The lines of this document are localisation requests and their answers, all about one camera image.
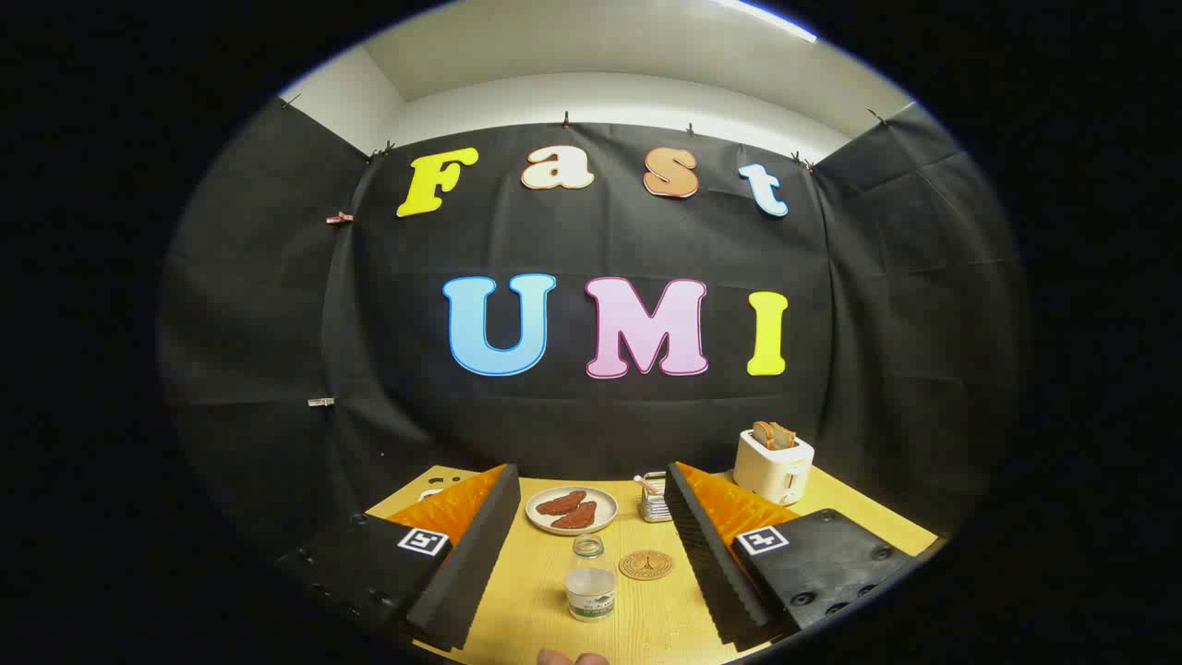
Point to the white compartment seasoning tray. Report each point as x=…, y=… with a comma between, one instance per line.
x=430, y=494

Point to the round wooden coaster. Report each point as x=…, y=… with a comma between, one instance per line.
x=645, y=564

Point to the clear plastic juice bottle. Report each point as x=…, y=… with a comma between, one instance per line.
x=590, y=591

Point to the thin pink stick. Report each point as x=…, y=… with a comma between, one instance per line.
x=645, y=483

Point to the brown meat piece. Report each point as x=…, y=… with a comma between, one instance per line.
x=576, y=516
x=560, y=503

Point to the black backdrop cloth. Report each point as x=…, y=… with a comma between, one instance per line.
x=600, y=416

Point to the white toaster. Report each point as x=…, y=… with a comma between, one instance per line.
x=771, y=476

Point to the wooden table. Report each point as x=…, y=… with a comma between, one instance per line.
x=646, y=619

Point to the toasted bread slice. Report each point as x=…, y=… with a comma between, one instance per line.
x=762, y=435
x=785, y=435

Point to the white round plate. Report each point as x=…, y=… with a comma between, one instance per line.
x=605, y=503

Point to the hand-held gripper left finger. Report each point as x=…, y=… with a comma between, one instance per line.
x=471, y=563

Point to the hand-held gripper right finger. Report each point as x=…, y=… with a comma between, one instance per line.
x=706, y=563

